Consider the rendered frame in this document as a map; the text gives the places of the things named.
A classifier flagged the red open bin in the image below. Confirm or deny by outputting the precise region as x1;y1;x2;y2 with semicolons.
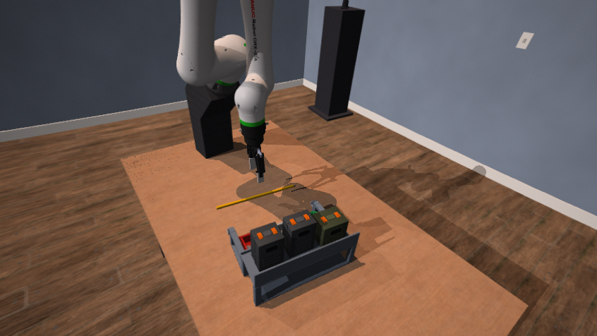
239;233;251;250

